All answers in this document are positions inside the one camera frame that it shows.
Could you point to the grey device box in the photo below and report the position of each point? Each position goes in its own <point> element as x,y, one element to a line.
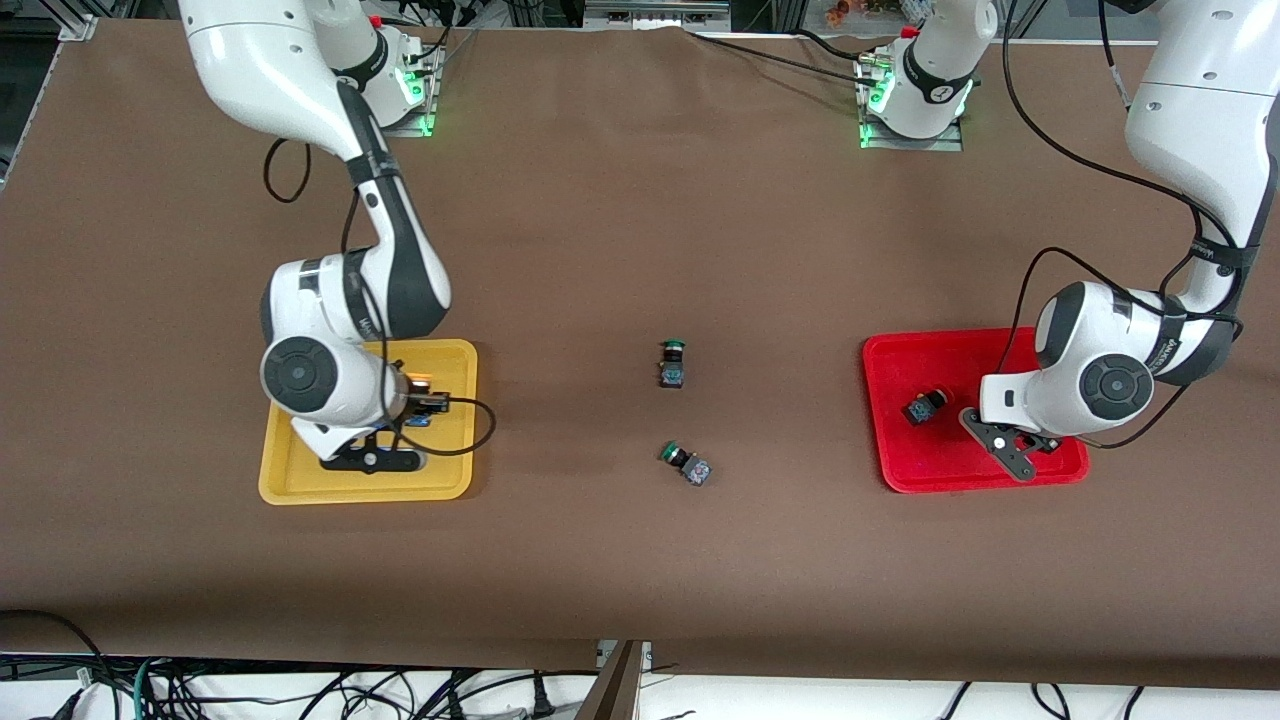
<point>655,12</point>

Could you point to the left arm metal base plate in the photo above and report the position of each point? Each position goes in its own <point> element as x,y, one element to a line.
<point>950,140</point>

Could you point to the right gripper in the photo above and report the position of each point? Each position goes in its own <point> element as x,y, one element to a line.
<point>418,404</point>

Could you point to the green push button switch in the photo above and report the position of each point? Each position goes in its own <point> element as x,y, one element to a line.
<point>697,470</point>
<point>671,375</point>

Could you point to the black power plug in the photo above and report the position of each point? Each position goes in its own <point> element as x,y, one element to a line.
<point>542,700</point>

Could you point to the yellow plastic tray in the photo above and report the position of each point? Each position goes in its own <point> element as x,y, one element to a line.
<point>350,486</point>

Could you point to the brown table cover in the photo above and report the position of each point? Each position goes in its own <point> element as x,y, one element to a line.
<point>640,560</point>

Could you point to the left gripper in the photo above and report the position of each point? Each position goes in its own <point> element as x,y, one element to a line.
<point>1040,442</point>

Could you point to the yellow push button switch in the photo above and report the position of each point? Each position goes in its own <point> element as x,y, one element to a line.
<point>418,379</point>

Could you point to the aluminium frame profile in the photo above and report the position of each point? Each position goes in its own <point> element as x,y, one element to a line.
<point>78,27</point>

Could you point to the red push button switch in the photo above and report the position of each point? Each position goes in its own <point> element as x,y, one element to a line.
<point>920,410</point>

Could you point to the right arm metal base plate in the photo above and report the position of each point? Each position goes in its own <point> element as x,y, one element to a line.
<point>428,115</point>

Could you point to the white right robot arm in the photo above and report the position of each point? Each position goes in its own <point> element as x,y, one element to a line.
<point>270,60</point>

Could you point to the red plastic tray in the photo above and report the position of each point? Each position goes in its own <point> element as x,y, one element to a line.
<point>930,455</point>

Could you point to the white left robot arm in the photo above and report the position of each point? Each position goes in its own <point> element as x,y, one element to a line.
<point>1200,120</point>

